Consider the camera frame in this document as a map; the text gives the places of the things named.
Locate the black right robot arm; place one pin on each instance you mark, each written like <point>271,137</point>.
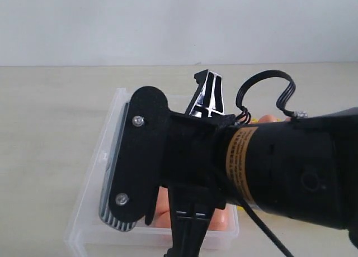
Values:
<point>304,169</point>

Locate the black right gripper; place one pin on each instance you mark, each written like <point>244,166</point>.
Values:
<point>187,167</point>

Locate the clear plastic container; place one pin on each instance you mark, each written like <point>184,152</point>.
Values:
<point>85,226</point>

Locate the brown egg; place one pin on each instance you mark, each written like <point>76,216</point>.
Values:
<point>162,217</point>
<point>219,220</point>
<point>271,119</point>

